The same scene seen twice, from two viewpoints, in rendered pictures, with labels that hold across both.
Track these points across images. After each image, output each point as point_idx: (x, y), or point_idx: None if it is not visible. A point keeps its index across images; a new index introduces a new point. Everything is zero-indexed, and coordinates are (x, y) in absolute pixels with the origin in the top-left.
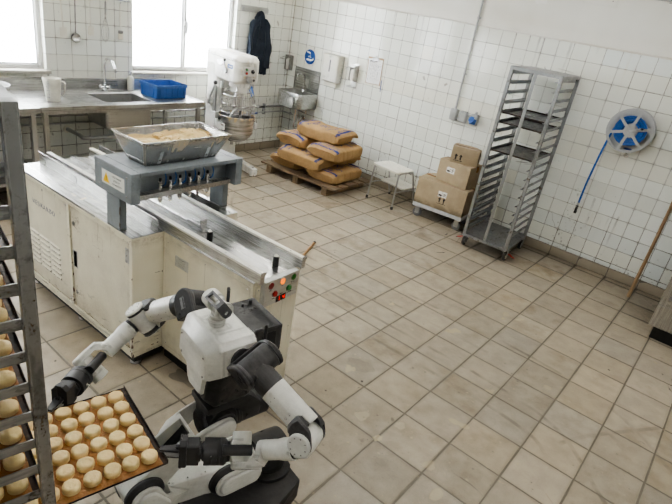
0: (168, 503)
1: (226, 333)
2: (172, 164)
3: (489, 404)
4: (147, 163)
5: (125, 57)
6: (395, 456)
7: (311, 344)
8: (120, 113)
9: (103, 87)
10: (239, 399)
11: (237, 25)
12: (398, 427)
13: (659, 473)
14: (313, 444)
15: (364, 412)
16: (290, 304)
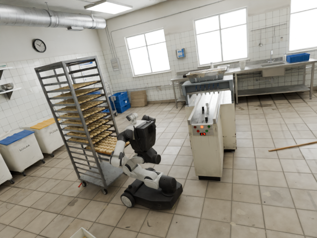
0: (129, 174)
1: (130, 126)
2: (200, 82)
3: None
4: (191, 82)
5: (284, 47)
6: (229, 236)
7: (262, 175)
8: (268, 70)
9: (270, 61)
10: (142, 152)
11: None
12: (250, 230)
13: None
14: (112, 161)
15: (243, 212)
16: (214, 140)
